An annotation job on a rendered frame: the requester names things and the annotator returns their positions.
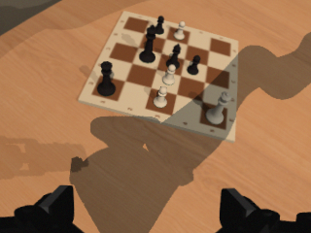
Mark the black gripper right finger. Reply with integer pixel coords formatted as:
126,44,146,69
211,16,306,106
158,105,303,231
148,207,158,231
216,188,311,233

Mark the wooden chessboard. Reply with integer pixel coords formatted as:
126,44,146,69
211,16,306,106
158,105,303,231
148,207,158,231
78,11,238,143

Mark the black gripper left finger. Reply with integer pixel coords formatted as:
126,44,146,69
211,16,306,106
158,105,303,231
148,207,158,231
0,185,85,233

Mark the white pawn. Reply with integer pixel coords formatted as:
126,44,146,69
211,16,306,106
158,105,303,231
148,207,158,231
174,21,186,40
154,86,167,108
162,64,176,85

